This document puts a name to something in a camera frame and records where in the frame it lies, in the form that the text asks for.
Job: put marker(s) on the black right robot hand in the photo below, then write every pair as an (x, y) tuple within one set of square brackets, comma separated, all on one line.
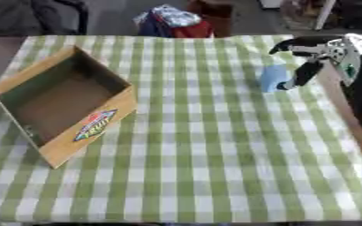
[(308, 72)]

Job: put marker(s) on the tan cardboard box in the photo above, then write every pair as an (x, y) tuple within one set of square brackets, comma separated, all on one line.
[(68, 100)]

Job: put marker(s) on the light blue block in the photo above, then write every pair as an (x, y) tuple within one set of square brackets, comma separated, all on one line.
[(273, 77)]

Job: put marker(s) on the white table leg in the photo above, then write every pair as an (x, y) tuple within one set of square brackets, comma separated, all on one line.
[(324, 14)]

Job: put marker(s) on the brown wooden stool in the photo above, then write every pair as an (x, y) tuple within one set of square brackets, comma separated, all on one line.
[(212, 16)]

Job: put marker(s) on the black chair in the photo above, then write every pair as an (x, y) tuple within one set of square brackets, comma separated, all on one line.
[(60, 16)]

